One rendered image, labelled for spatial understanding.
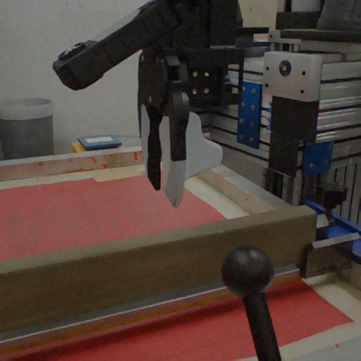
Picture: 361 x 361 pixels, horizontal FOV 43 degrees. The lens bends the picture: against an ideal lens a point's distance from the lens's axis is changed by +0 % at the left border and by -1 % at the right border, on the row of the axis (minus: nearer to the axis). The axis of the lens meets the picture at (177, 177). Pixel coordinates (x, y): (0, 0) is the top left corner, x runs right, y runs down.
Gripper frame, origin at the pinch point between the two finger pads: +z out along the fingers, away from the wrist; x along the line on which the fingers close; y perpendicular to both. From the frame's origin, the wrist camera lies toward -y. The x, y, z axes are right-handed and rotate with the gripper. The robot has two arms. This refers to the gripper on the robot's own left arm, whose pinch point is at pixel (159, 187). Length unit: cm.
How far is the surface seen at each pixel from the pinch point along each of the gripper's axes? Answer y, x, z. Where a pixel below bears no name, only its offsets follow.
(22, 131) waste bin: 11, 315, 63
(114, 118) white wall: 98, 367, 69
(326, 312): 18.5, -6.4, 16.1
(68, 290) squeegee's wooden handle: -10.0, -1.0, 9.2
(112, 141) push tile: 16, 75, 14
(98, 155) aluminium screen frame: 7, 57, 13
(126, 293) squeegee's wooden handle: -4.1, -1.0, 11.0
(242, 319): 8.8, -3.6, 16.1
